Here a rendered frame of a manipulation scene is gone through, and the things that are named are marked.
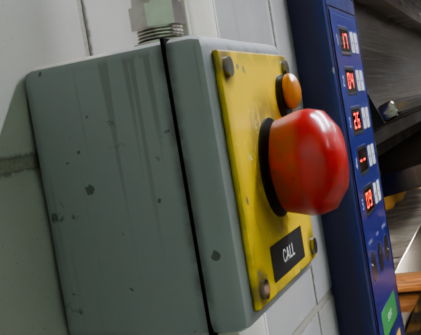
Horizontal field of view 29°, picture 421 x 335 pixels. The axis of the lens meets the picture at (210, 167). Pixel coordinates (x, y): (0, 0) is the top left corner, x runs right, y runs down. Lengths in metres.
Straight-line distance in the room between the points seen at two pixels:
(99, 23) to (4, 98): 0.09
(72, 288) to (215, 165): 0.07
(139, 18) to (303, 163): 0.09
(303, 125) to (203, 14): 0.15
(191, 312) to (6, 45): 0.11
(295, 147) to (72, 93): 0.08
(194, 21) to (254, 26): 0.17
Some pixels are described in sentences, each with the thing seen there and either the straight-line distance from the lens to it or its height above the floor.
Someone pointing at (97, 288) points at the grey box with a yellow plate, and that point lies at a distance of 0.29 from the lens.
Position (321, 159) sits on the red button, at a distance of 0.29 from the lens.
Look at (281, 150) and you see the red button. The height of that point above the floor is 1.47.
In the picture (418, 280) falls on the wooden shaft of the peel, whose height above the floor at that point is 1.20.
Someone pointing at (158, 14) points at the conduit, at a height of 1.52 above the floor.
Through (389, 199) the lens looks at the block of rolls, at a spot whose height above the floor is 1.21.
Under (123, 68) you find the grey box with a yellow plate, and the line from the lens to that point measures 0.27.
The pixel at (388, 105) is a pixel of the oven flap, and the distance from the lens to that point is 0.91.
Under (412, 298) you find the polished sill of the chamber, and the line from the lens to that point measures 1.24.
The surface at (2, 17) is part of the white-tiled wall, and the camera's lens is 0.29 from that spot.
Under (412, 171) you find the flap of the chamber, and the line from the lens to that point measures 0.91.
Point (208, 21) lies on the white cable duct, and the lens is 0.44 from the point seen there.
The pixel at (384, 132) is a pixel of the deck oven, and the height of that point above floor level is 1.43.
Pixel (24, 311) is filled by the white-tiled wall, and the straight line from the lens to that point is 0.28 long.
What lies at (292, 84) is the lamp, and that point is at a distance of 0.33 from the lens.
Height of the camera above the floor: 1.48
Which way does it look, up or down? 3 degrees down
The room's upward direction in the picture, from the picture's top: 9 degrees counter-clockwise
